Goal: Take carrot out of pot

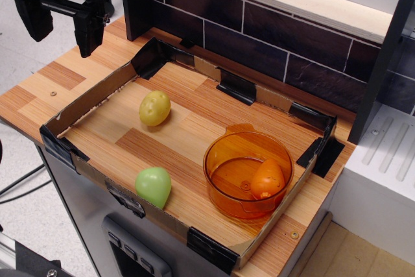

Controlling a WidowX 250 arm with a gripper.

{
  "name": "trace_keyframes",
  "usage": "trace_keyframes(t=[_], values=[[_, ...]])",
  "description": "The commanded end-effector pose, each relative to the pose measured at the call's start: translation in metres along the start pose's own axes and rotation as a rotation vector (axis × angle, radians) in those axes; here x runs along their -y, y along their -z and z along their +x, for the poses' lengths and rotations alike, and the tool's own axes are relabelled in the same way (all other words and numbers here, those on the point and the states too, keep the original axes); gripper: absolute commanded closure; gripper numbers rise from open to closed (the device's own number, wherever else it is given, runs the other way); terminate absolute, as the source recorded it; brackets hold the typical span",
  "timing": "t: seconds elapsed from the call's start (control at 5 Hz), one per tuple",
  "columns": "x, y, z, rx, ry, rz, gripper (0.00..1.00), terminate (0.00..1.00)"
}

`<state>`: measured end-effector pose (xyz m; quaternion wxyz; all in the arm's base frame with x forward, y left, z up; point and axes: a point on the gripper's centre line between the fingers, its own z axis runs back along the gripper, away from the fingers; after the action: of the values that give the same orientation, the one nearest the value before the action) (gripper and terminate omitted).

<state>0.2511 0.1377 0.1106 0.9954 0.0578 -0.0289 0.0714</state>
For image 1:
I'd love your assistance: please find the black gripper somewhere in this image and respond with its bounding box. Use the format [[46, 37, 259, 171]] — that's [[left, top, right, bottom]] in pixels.
[[14, 0, 109, 58]]

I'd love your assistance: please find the orange toy carrot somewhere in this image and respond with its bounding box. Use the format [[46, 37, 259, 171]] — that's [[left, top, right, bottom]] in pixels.
[[250, 159, 286, 200]]

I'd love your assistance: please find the cardboard fence with black tape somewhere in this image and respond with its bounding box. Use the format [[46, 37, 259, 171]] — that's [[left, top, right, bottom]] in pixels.
[[40, 37, 349, 276]]

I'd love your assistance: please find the orange transparent plastic pot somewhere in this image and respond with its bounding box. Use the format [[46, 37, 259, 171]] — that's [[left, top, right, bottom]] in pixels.
[[203, 124, 294, 219]]

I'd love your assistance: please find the yellow toy potato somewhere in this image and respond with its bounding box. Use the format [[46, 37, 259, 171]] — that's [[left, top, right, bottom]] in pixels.
[[139, 90, 171, 126]]

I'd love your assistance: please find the green toy pear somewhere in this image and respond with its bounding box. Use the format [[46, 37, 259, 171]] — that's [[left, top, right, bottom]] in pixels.
[[135, 167, 171, 209]]

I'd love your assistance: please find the grey oven control panel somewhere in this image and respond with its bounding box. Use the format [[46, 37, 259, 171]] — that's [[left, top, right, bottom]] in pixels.
[[102, 216, 172, 277]]

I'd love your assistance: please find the white toy sink drainboard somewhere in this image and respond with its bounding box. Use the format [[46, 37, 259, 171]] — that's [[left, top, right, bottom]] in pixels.
[[345, 105, 414, 200]]

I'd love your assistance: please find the black floor cable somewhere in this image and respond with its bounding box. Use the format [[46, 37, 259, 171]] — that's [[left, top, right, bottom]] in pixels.
[[0, 163, 53, 205]]

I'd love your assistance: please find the black metal base plate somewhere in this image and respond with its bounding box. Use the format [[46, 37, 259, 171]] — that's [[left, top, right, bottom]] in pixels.
[[15, 241, 73, 277]]

